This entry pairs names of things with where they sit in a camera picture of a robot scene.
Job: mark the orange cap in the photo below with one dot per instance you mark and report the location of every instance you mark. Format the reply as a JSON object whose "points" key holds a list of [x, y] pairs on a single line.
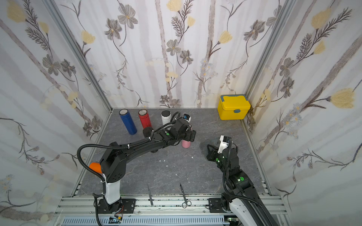
{"points": [[96, 167]]}

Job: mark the white thermos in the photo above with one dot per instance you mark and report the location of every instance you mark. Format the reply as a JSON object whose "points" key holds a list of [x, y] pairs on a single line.
{"points": [[166, 117]]}

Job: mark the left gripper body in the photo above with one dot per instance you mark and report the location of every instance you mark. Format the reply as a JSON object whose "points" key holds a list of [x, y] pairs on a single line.
{"points": [[187, 135]]}

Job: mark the black thermos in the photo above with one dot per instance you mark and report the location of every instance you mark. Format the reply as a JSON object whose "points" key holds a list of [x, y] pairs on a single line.
{"points": [[147, 131]]}

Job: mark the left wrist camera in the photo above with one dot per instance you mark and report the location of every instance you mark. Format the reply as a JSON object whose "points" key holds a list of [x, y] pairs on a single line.
{"points": [[187, 117]]}

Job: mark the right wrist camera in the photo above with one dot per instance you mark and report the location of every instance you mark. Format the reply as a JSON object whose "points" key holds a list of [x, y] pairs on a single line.
{"points": [[225, 142]]}

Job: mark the pink thermos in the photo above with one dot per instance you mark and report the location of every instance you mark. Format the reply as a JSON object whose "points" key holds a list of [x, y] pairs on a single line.
{"points": [[186, 144]]}

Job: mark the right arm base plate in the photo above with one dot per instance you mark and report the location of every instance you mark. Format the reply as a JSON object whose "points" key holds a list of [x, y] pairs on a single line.
{"points": [[216, 205]]}

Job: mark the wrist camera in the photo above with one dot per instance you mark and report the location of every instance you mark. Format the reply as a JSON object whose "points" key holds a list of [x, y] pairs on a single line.
{"points": [[187, 117], [225, 142]]}

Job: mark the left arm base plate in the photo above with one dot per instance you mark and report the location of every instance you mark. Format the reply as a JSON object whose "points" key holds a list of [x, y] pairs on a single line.
{"points": [[125, 206]]}

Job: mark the scissors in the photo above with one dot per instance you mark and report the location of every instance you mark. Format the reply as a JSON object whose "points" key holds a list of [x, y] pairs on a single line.
{"points": [[186, 203]]}

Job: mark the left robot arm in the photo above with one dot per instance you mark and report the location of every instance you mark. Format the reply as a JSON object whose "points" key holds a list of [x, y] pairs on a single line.
{"points": [[114, 160]]}

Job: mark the red thermos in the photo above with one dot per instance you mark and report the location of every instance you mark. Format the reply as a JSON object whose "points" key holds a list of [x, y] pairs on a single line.
{"points": [[144, 118]]}

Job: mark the metal tweezers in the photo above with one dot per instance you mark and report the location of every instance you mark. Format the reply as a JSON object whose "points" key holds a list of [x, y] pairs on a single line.
{"points": [[150, 196]]}

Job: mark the aluminium front rail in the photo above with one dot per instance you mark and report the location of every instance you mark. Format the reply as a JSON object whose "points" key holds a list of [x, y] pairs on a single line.
{"points": [[167, 211]]}

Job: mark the blue thermos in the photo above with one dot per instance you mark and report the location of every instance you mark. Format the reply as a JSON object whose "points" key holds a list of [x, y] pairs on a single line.
{"points": [[128, 121]]}

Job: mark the yellow lidded box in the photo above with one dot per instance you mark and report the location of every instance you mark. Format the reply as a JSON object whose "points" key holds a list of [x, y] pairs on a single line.
{"points": [[233, 107]]}

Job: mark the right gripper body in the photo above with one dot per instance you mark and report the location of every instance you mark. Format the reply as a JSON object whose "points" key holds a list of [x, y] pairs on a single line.
{"points": [[213, 154]]}

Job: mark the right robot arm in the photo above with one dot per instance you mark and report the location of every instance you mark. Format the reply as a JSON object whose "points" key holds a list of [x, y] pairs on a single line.
{"points": [[240, 196]]}

